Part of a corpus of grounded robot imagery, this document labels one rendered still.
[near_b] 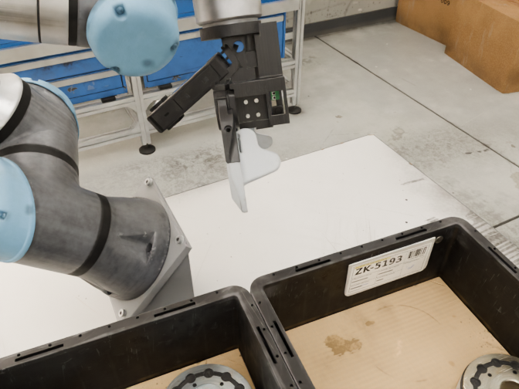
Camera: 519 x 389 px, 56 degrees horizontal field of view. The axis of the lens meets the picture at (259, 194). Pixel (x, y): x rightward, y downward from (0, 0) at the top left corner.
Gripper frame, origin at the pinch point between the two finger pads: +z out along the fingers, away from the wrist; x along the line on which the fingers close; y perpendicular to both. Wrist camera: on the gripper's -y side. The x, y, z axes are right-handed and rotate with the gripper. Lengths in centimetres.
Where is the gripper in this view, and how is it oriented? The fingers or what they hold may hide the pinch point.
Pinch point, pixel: (238, 195)
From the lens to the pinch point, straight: 60.9
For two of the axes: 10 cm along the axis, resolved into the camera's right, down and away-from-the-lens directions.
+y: 9.9, -1.4, 0.1
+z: 1.4, 9.5, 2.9
